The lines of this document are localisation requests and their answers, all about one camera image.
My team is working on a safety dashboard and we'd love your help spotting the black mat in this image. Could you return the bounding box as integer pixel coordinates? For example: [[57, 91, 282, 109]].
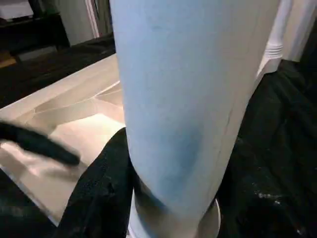
[[0, 32, 317, 238]]

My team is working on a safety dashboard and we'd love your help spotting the white plastic table top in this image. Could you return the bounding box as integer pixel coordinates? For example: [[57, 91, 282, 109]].
[[0, 53, 281, 238]]

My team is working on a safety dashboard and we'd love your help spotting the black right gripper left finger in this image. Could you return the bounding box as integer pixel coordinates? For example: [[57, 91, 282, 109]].
[[55, 127, 140, 238]]

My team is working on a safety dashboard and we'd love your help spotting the grey curtain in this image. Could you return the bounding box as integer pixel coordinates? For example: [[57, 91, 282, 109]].
[[85, 0, 115, 38]]

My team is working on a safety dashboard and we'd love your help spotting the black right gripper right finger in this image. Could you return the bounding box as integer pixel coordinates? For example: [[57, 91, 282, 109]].
[[217, 137, 317, 238]]

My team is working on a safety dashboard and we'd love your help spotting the white plastic table leg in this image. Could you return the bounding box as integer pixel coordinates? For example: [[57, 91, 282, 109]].
[[108, 0, 285, 238], [264, 0, 288, 60]]

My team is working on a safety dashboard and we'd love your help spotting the dark wooden sideboard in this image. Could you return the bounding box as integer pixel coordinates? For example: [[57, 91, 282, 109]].
[[0, 0, 71, 58]]

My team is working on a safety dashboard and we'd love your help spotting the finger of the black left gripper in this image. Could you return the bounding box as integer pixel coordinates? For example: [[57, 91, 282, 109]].
[[0, 122, 80, 166]]

